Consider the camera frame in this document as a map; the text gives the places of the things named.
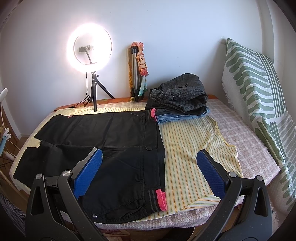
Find orange floral scarf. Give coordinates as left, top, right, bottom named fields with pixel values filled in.
left=131, top=42, right=149, bottom=98

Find folded silver tripod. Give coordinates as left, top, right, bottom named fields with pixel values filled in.
left=128, top=45, right=141, bottom=101

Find folded blue jeans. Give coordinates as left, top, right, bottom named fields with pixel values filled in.
left=155, top=107, right=210, bottom=124

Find yellow striped towel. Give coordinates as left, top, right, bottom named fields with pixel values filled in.
left=11, top=103, right=242, bottom=224

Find black folded garment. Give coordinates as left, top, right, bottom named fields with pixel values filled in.
left=145, top=88, right=183, bottom=113

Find ring light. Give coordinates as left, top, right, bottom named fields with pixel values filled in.
left=66, top=22, right=112, bottom=73

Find black pants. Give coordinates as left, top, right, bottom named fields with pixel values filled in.
left=13, top=110, right=167, bottom=224

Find dark grey corduroy pants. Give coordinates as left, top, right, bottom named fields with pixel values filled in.
left=157, top=73, right=208, bottom=115

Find black mini tripod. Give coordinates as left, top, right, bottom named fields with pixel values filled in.
left=91, top=71, right=114, bottom=113

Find black power cable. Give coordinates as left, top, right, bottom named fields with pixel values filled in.
left=52, top=72, right=93, bottom=112

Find green striped pillow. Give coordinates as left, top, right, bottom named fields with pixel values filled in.
left=222, top=38, right=295, bottom=214

